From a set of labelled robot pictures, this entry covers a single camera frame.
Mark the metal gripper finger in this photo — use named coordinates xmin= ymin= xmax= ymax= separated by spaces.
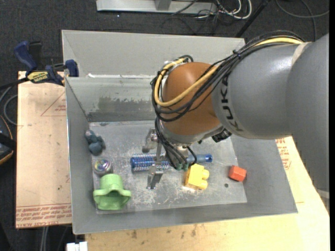
xmin=142 ymin=128 xmax=159 ymax=154
xmin=146 ymin=165 xmax=164 ymax=190

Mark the blue ribbed tube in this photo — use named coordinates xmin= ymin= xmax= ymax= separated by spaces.
xmin=129 ymin=153 xmax=214 ymax=173

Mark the yellow toy brick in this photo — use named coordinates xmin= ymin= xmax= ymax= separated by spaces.
xmin=183 ymin=163 xmax=210 ymax=191

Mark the green plastic cup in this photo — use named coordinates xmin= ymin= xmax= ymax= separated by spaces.
xmin=93 ymin=173 xmax=132 ymax=211

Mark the iridescent round knob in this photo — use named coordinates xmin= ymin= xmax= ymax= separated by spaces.
xmin=92 ymin=156 xmax=114 ymax=177

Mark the dark blue-grey toy animal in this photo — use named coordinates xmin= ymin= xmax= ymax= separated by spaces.
xmin=84 ymin=129 xmax=106 ymax=156

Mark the red-orange cube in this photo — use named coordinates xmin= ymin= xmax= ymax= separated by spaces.
xmin=228 ymin=165 xmax=248 ymax=182

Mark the grey metal bin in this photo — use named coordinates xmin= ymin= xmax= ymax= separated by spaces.
xmin=61 ymin=29 xmax=298 ymax=235

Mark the brown cardboard board, red print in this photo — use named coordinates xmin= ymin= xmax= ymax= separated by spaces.
xmin=15 ymin=71 xmax=306 ymax=230

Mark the black cylinder on white bracket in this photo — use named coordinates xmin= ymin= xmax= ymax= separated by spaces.
xmin=211 ymin=129 xmax=232 ymax=143

